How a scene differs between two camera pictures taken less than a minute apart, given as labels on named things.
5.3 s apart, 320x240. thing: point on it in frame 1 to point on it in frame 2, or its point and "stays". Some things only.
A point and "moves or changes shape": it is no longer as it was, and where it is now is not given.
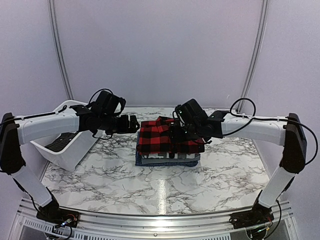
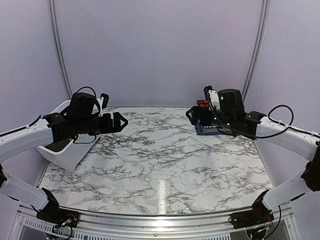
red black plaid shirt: (154, 137) to (203, 103)
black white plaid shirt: (170, 155) moves or changes shape
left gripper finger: (134, 122) to (122, 118)
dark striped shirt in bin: (61, 142) stays
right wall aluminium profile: (260, 31) stays
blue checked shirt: (139, 162) moves or changes shape
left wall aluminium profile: (59, 48) stays
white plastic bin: (70, 158) stays
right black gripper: (176, 136) to (196, 110)
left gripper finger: (133, 129) to (118, 129)
